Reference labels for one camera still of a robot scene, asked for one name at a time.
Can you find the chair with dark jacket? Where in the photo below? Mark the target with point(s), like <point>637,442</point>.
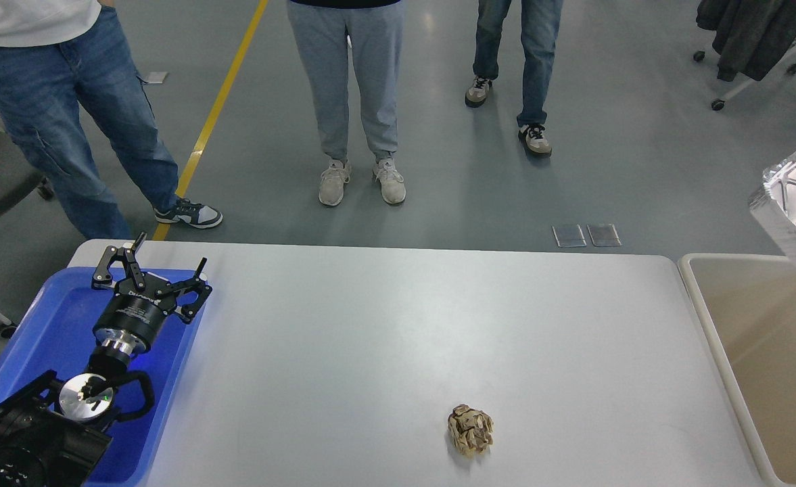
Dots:
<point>750,38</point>

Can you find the metal floor plate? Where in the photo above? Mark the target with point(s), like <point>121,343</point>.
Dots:
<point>604,235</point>
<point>569,236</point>

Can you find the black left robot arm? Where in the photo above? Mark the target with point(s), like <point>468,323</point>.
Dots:
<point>88,377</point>

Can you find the beige plastic bin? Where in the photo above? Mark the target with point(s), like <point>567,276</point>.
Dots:
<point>747,306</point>

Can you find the blue plastic tray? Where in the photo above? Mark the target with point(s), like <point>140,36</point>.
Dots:
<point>57,334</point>

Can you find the person in blue jeans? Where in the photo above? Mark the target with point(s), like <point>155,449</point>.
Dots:
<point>59,58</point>

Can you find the left metal floor plate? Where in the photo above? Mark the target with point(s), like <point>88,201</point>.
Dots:
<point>569,236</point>

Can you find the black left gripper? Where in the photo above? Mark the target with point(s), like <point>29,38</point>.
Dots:
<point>135,312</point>

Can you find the crumpled brown paper ball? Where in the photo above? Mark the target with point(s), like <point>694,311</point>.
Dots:
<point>471,430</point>

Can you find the right metal floor plate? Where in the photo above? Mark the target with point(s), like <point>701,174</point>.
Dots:
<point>604,235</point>

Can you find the small white floor plate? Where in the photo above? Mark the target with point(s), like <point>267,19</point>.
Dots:
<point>155,77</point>

